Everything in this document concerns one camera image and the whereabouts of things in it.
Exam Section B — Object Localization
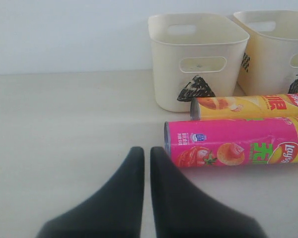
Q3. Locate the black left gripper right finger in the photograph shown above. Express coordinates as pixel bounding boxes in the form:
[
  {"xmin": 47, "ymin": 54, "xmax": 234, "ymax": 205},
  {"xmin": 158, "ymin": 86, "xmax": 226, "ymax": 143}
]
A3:
[{"xmin": 150, "ymin": 147, "xmax": 266, "ymax": 238}]

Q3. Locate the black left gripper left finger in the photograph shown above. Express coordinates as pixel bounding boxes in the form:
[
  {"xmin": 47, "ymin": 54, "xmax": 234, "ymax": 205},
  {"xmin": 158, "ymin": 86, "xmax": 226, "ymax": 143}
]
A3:
[{"xmin": 37, "ymin": 147, "xmax": 145, "ymax": 238}]

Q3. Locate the pink Lays chips can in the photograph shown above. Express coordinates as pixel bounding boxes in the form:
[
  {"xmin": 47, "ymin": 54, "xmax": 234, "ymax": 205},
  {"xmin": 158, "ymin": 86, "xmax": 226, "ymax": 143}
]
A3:
[{"xmin": 164, "ymin": 116, "xmax": 298, "ymax": 167}]

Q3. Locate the yellow Lays chips can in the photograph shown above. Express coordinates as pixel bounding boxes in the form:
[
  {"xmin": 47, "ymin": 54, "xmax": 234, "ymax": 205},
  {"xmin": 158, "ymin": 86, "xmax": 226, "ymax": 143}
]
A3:
[{"xmin": 190, "ymin": 93, "xmax": 298, "ymax": 120}]

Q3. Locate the cream bin triangle mark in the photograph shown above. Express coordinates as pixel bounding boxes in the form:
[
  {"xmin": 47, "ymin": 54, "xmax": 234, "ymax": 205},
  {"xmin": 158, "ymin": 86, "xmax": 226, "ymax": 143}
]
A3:
[{"xmin": 148, "ymin": 13, "xmax": 249, "ymax": 112}]

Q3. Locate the cream bin square mark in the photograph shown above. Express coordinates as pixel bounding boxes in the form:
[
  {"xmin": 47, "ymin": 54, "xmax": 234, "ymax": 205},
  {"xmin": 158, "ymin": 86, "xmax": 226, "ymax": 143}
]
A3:
[{"xmin": 233, "ymin": 10, "xmax": 298, "ymax": 95}]

